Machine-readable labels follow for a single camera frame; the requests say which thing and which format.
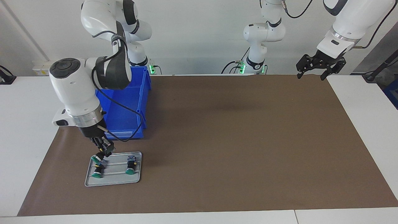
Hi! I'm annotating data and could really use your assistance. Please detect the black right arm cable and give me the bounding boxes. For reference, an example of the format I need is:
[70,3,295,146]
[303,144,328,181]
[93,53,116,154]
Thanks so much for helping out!
[92,30,146,143]

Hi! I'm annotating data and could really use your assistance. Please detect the brown table mat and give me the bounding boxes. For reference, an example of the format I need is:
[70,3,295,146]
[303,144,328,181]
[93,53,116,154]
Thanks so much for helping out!
[17,74,398,217]

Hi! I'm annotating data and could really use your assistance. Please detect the white power strip box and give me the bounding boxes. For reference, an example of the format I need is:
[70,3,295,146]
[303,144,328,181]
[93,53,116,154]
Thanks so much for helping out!
[33,61,53,76]

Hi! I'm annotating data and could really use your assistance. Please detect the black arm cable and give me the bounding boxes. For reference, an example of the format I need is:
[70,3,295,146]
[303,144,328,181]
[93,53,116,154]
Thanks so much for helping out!
[92,30,146,143]
[281,0,398,49]

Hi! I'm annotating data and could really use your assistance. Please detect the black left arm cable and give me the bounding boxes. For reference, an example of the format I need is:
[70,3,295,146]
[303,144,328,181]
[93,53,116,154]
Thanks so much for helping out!
[281,0,398,49]

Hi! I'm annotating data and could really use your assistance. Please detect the green push button white base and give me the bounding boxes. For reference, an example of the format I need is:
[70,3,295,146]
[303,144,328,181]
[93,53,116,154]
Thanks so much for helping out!
[126,156,138,175]

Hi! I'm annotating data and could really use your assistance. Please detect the black clamp mount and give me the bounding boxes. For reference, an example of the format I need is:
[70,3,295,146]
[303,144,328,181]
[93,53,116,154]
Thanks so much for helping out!
[0,65,16,85]

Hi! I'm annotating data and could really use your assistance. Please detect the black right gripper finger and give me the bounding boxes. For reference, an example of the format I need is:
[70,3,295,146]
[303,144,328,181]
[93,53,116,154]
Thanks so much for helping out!
[101,137,115,157]
[91,138,103,153]

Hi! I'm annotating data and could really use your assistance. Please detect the blue plastic storage bin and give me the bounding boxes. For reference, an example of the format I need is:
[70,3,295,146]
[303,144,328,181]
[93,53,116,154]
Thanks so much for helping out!
[95,66,152,140]

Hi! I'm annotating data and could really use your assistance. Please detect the silver metal tray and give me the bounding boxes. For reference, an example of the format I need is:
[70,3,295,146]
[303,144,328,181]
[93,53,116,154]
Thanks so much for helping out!
[85,152,142,187]

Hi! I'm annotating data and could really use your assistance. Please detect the blue crate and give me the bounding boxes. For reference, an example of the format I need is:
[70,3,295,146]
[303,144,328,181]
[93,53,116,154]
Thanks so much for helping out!
[383,86,398,109]

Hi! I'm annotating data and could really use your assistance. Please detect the black left base cables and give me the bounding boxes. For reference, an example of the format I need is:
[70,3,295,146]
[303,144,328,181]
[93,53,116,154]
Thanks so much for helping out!
[221,47,250,74]

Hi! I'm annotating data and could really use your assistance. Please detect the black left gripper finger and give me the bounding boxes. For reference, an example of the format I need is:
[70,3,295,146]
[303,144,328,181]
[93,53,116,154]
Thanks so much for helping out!
[320,59,346,81]
[296,54,319,79]

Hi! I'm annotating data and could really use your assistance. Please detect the black stand pole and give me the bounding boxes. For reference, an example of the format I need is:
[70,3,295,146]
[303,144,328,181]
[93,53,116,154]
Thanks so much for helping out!
[362,50,398,83]

